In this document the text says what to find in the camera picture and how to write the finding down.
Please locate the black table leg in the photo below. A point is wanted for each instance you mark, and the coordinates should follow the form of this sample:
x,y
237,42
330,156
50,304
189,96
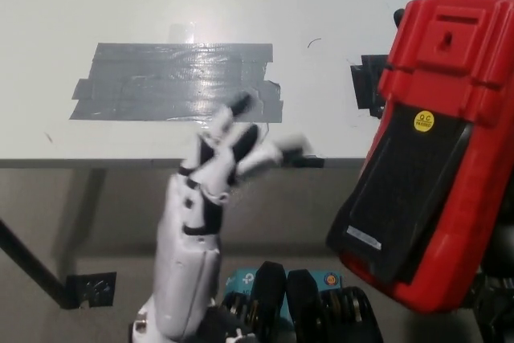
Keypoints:
x,y
32,266

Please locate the black floor tape patch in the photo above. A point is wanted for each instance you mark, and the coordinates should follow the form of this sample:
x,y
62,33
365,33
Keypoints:
x,y
94,291

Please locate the black robot body teal tops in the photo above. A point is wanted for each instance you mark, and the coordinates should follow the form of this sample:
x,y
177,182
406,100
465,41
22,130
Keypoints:
x,y
305,311

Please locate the small black tape strip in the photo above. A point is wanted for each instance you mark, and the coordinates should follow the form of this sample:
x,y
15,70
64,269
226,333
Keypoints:
x,y
315,162

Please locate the white and black left hand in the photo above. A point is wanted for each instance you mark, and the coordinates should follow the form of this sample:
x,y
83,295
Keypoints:
x,y
180,262

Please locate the grey duct tape patch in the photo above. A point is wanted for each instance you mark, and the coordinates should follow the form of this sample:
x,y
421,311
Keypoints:
x,y
160,82

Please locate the red digital multimeter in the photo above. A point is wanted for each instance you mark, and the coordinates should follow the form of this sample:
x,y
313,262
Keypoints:
x,y
433,78

